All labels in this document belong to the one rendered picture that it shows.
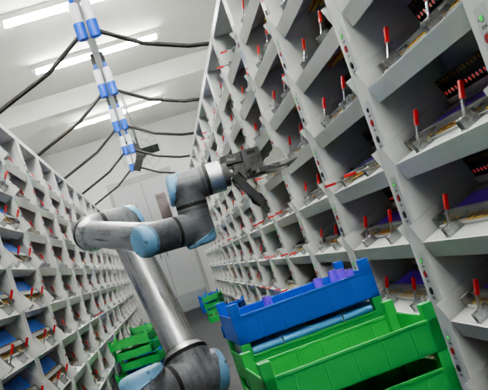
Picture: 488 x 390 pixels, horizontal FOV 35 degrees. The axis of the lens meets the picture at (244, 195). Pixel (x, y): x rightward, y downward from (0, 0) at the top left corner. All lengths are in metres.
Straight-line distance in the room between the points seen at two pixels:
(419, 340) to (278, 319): 0.35
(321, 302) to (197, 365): 0.96
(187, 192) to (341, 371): 1.04
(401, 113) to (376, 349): 0.80
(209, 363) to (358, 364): 1.25
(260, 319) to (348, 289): 0.19
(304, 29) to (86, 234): 1.00
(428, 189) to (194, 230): 0.66
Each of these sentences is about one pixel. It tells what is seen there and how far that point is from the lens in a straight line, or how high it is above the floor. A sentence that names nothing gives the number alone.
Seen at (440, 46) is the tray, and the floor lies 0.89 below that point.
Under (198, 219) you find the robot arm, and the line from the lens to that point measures 2.14.
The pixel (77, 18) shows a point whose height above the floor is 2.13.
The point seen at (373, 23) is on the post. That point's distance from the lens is 1.95.
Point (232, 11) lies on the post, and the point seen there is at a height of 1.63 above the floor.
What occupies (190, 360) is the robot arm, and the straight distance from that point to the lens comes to 2.44.
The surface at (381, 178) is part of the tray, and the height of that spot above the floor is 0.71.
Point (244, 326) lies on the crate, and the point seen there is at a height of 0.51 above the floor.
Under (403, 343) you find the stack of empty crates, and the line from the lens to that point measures 1.27.
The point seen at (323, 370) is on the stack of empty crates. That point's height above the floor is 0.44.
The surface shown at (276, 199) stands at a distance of 3.94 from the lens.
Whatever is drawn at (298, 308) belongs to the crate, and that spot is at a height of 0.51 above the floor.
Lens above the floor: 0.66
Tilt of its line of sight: 4 degrees up
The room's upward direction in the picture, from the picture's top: 19 degrees counter-clockwise
